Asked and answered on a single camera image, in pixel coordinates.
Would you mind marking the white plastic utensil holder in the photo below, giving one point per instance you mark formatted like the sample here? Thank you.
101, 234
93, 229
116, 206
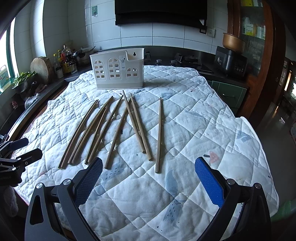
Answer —
118, 69

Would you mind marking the dark sauce bottle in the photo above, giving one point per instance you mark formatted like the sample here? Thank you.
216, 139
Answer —
70, 62

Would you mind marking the white wall socket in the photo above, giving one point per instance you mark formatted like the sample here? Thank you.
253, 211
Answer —
211, 32

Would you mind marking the wooden chopstick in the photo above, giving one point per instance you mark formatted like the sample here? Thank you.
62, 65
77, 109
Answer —
77, 133
159, 137
115, 138
82, 142
104, 130
141, 130
97, 133
133, 123

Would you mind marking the white quilted cloth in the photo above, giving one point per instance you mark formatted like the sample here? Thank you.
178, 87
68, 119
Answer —
130, 201

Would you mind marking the black rice cooker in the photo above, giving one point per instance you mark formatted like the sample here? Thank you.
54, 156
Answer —
230, 61

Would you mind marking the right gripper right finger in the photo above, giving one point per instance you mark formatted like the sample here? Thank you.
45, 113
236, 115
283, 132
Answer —
254, 220

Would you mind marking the clear plastic bottle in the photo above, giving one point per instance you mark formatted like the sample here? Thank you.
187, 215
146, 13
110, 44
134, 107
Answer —
58, 67

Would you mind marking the green vegetables bowl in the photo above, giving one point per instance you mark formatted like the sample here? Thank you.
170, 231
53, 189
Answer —
21, 83

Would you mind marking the copper coloured pot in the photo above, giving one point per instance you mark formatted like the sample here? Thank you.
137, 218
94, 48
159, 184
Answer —
233, 43

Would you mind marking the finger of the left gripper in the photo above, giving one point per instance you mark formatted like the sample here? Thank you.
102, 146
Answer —
17, 165
10, 146

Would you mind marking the black range hood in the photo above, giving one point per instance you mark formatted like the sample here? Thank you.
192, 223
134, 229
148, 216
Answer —
177, 12

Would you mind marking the green cabinet door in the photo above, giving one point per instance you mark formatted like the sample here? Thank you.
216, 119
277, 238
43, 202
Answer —
232, 95

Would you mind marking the round wooden cutting board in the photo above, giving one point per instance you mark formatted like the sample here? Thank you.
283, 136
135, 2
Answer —
43, 68

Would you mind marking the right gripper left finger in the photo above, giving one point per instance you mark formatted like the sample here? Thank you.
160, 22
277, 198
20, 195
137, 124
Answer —
42, 222

